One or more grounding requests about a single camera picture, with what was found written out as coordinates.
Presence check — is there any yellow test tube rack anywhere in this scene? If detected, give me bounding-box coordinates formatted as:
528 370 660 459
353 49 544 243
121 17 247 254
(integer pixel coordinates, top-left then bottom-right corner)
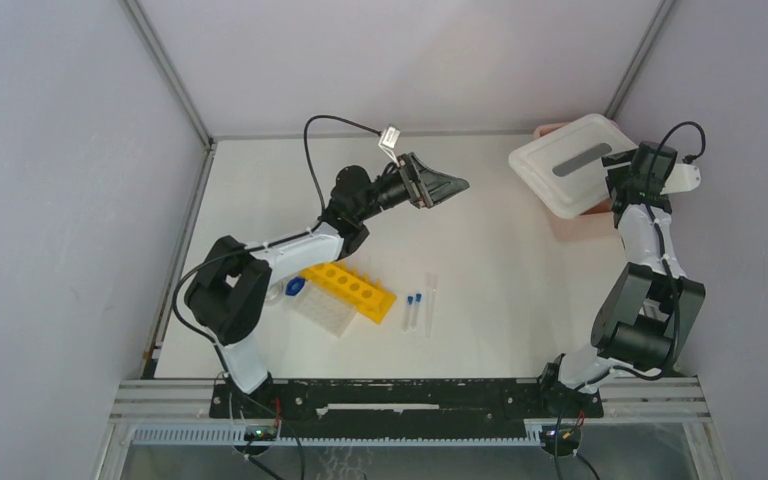
300 262 397 324

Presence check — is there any left camera cable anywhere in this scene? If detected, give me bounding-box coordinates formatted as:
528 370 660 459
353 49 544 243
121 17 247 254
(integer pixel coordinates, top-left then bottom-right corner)
302 114 385 217

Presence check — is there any white plastic bin lid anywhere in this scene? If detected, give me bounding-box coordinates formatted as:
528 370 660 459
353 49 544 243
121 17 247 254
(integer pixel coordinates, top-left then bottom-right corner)
508 114 637 219

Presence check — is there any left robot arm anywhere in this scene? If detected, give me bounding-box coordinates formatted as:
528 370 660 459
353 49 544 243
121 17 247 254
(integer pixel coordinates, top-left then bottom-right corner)
172 153 470 417

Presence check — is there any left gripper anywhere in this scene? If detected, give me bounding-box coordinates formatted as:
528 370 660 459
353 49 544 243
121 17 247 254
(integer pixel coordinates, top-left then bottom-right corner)
355 153 467 223

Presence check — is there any blue capped tube left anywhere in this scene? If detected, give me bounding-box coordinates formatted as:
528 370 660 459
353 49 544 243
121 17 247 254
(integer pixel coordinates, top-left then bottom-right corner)
402 295 415 331

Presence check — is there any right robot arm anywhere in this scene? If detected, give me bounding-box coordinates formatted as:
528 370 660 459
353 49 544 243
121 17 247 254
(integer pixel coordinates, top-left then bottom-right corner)
537 142 706 416

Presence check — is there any blue bottle cap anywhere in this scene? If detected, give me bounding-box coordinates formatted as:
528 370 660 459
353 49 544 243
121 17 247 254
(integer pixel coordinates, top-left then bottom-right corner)
284 276 306 297

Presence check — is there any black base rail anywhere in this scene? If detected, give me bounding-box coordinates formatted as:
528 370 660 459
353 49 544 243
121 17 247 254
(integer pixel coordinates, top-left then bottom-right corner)
209 378 604 441

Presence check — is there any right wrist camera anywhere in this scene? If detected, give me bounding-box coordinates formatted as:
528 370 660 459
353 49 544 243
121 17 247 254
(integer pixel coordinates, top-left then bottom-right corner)
661 163 701 195

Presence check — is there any clear well plate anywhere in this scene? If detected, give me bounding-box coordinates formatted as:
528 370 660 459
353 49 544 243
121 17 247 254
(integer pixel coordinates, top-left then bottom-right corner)
292 283 356 338

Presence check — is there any small glass flask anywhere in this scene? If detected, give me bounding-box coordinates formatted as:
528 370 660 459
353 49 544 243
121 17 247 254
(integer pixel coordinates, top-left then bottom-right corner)
264 282 285 306

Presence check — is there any pink plastic bin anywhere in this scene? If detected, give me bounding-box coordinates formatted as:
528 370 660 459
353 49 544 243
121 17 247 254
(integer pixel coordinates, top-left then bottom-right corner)
533 121 624 244

